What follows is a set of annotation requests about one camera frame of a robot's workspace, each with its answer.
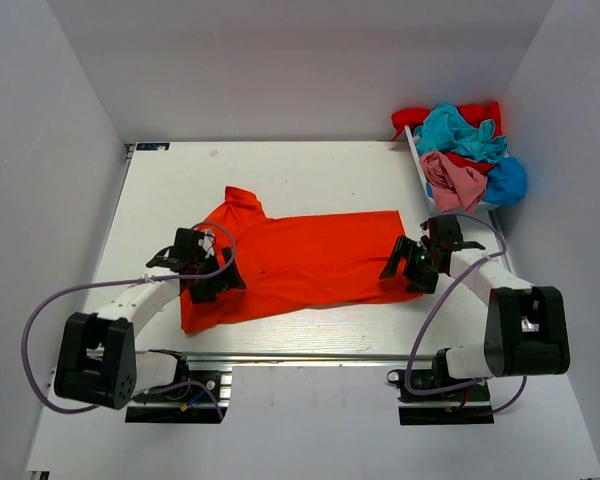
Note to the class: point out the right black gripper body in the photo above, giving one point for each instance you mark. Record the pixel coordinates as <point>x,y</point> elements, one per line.
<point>421,261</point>

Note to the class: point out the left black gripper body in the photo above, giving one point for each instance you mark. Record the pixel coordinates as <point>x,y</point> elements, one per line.
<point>206,267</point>

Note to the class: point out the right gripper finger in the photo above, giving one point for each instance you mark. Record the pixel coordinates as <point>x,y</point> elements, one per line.
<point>403,249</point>
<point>422,284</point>

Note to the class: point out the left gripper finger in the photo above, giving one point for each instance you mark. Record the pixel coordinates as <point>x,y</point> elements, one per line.
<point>231,275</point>
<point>204,291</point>

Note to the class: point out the orange t-shirt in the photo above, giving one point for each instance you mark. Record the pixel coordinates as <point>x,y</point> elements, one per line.
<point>293,263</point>

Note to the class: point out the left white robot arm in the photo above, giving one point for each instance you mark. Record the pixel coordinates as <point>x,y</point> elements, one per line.
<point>99,363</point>

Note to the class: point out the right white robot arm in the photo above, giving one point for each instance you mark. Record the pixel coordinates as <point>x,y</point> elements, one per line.
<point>525,330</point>

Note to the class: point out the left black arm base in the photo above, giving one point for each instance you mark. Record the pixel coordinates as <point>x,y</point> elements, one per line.
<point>190,387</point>

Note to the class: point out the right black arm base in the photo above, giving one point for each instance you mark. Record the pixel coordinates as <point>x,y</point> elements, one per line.
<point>431,398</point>

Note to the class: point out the pink t-shirt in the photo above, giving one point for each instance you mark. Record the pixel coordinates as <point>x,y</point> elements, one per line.
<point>454,188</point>

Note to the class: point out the blue t-shirt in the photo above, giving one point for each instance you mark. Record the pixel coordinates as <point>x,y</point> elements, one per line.
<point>506,183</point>

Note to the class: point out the teal t-shirt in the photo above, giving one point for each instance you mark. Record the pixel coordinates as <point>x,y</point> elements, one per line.
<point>446,130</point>

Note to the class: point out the blue table sticker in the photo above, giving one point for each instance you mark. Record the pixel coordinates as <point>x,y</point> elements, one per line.
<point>152,146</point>

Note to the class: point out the red t-shirt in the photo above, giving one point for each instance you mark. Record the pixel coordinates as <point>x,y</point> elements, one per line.
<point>413,117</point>

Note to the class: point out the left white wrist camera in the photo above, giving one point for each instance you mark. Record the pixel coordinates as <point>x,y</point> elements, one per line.
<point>207,243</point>

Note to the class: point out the aluminium table rail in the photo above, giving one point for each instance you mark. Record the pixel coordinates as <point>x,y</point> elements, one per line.
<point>305,357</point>

